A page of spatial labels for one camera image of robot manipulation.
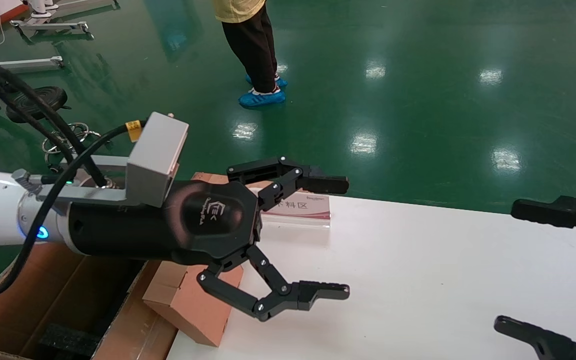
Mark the black foam pad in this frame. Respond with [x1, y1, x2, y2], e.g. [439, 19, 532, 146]
[38, 324, 101, 357]

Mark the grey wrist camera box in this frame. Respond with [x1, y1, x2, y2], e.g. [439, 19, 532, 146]
[126, 112, 190, 208]

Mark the grey metal stand base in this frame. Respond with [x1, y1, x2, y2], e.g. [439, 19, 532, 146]
[10, 20, 91, 37]
[28, 0, 119, 18]
[0, 56, 64, 75]

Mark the thin black cable yellow tag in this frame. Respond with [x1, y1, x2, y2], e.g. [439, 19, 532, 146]
[0, 119, 148, 298]

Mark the brown wooden pallet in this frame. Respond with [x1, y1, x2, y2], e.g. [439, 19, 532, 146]
[191, 172, 271, 191]

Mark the acrylic sign with red print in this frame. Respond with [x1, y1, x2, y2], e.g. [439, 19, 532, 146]
[262, 192, 331, 229]

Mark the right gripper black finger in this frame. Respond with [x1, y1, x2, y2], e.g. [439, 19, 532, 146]
[511, 196, 576, 248]
[494, 315, 576, 360]

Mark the small cardboard box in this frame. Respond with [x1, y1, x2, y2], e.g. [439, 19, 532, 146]
[143, 260, 244, 347]

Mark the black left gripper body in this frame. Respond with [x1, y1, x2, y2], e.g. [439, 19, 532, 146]
[67, 180, 264, 267]

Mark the silver camera mount bracket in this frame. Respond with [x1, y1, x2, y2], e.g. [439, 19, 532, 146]
[12, 155, 130, 205]

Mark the black stool chrome base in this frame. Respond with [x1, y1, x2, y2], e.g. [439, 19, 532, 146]
[6, 86, 114, 171]

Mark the large cardboard box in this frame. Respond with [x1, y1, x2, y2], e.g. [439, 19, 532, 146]
[0, 242, 179, 360]

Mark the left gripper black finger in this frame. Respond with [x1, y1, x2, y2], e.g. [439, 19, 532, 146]
[197, 244, 351, 322]
[227, 156, 350, 211]

